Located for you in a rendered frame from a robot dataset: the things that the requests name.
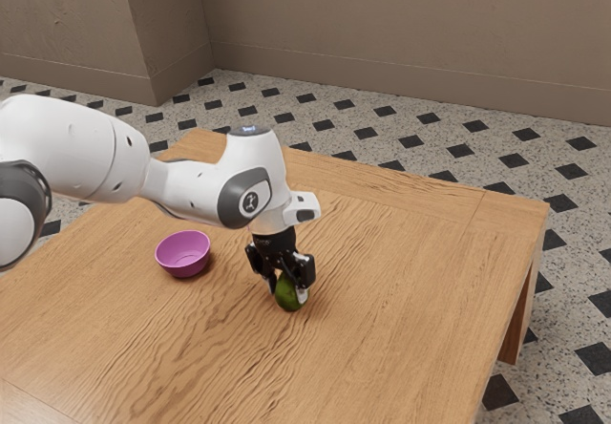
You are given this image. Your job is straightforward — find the green avocado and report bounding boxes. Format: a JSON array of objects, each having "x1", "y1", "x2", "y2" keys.
[{"x1": 273, "y1": 271, "x2": 309, "y2": 312}]

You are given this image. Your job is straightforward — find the purple bowl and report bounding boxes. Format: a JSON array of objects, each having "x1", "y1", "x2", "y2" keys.
[{"x1": 154, "y1": 230, "x2": 212, "y2": 280}]

